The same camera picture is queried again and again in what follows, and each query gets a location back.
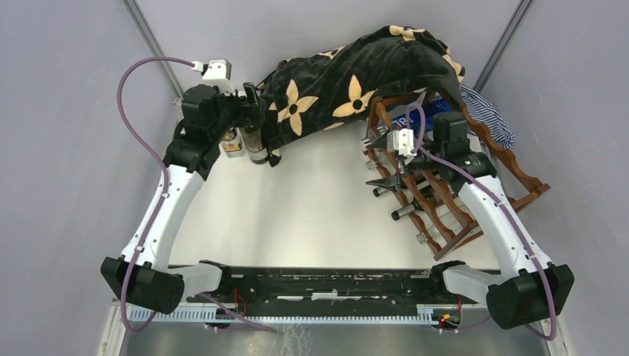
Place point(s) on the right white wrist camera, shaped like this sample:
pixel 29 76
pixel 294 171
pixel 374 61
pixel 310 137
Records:
pixel 401 142

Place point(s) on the wooden wine rack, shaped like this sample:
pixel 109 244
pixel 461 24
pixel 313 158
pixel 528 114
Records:
pixel 445 193

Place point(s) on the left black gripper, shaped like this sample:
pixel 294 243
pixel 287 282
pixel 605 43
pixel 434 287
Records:
pixel 248 115

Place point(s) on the dark wine bottle front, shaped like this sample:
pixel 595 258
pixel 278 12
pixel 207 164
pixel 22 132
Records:
pixel 414 206

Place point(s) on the clear bottle black cap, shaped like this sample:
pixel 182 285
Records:
pixel 232 144

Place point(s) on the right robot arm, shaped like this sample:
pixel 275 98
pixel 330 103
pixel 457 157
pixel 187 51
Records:
pixel 530 286

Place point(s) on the white slotted cable duct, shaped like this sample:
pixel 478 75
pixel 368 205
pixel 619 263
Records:
pixel 205 313

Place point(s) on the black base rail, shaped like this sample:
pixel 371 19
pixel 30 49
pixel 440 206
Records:
pixel 331 292

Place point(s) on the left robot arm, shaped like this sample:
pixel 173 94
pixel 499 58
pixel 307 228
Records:
pixel 141 274

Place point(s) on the green wine bottle back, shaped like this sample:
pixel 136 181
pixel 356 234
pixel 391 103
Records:
pixel 252 140

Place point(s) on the blue liquid square bottle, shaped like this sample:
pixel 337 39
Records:
pixel 430 109

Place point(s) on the blue striped cloth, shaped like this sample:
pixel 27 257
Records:
pixel 483 111

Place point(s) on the clear glass bottle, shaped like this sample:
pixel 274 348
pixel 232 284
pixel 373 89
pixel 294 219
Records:
pixel 432 233

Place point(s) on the black floral blanket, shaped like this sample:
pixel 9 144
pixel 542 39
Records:
pixel 305 95

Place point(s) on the dark wine bottle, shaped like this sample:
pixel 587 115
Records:
pixel 396 184
pixel 414 206

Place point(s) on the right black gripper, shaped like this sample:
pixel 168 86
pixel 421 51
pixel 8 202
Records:
pixel 393 182

